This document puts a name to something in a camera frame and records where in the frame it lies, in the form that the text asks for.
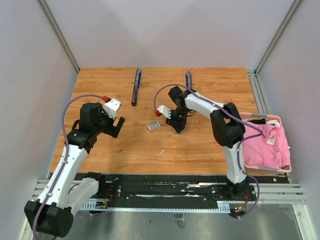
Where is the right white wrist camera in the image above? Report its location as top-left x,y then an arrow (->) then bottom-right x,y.
157,105 -> 172,119

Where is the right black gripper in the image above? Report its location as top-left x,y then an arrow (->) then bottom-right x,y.
165,107 -> 189,133

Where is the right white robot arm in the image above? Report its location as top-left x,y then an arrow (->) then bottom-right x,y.
159,86 -> 249,200

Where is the silver staple strip block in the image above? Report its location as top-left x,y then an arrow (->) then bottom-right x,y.
146,120 -> 161,132

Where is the pink plastic basket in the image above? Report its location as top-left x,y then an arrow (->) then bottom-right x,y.
240,112 -> 292,173

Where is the blue stapler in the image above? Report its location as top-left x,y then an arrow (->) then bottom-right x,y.
131,68 -> 142,107
185,70 -> 192,89

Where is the pink cloth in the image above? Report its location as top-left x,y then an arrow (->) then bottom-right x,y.
242,122 -> 291,169

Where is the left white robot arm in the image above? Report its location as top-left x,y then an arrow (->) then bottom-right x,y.
24,98 -> 125,239

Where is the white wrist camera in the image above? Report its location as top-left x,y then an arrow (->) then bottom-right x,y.
157,105 -> 172,119
103,98 -> 122,120

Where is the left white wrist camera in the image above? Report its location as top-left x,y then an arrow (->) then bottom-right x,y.
103,98 -> 122,120

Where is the grey cable duct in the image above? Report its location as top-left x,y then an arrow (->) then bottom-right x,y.
80,201 -> 231,214

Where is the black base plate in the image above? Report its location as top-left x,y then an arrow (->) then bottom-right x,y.
72,173 -> 297,212

